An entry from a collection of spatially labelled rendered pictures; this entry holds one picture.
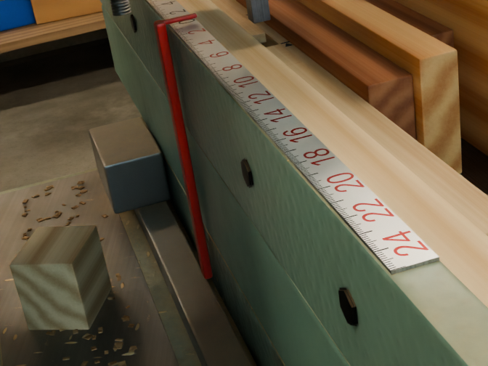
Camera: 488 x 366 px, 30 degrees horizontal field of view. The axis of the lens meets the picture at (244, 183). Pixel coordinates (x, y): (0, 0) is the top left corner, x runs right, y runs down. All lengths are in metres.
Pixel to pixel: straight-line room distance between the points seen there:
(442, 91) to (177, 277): 0.20
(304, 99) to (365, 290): 0.12
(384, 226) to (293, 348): 0.12
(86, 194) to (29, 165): 2.16
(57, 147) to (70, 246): 2.41
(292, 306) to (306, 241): 0.05
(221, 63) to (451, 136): 0.10
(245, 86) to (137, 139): 0.25
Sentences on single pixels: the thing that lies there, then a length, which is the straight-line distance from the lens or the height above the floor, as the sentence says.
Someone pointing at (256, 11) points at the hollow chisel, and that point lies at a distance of 0.45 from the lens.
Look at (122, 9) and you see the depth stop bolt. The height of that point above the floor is 0.96.
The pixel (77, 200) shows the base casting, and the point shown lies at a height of 0.80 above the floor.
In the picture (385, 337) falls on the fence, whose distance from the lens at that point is 0.24.
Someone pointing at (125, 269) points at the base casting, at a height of 0.80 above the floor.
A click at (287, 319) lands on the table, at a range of 0.35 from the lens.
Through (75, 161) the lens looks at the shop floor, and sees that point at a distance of 2.77.
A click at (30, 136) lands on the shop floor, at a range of 3.04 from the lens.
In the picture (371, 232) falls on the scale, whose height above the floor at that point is 0.96.
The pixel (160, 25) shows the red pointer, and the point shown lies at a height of 0.96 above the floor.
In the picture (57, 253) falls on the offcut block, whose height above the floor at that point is 0.84.
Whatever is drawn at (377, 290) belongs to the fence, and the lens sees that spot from 0.24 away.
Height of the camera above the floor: 1.08
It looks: 26 degrees down
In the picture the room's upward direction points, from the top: 9 degrees counter-clockwise
